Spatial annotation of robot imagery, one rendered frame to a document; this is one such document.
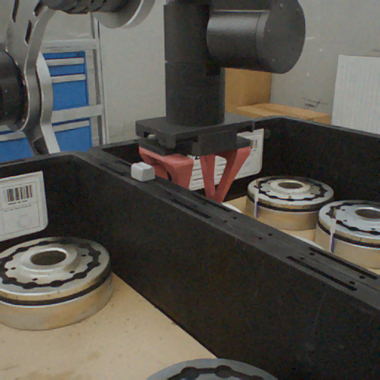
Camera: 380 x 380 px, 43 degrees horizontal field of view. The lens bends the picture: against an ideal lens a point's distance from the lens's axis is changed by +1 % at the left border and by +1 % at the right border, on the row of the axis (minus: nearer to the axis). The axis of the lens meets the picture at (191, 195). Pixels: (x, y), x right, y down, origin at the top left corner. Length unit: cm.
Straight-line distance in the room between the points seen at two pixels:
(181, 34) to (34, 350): 28
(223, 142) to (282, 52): 11
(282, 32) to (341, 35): 336
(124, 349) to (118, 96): 344
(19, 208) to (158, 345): 20
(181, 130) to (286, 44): 11
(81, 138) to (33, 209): 210
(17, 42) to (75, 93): 131
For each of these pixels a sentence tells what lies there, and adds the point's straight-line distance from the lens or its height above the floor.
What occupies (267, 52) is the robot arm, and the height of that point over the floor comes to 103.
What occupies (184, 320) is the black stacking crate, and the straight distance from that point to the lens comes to 39.
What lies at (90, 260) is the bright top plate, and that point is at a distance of 43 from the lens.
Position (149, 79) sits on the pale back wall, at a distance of 394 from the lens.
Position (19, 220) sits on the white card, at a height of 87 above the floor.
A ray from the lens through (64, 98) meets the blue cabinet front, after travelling 251.
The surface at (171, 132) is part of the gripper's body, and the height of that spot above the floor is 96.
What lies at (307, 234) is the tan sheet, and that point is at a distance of 56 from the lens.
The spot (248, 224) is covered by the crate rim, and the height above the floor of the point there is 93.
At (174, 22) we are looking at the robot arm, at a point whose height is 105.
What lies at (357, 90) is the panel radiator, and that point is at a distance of 357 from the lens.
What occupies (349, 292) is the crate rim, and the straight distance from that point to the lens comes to 26.
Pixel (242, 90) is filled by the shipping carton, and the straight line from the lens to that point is 373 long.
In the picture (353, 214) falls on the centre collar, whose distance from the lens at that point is 53.
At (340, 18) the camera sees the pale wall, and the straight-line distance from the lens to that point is 376.
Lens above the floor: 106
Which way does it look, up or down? 21 degrees down
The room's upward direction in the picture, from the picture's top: straight up
